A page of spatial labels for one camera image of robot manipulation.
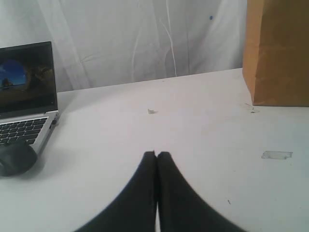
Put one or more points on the small white scrap far left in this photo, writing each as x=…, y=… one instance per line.
x=151, y=111

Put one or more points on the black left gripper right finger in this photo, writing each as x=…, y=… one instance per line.
x=181, y=209

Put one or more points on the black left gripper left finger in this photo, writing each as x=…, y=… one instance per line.
x=134, y=209

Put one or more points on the brown paper shopping bag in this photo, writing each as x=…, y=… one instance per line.
x=276, y=52

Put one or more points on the silver open laptop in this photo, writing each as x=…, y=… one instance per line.
x=28, y=96

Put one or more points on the black computer mouse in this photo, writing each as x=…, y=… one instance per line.
x=16, y=158

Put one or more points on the white backdrop curtain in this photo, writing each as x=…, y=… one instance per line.
x=108, y=42

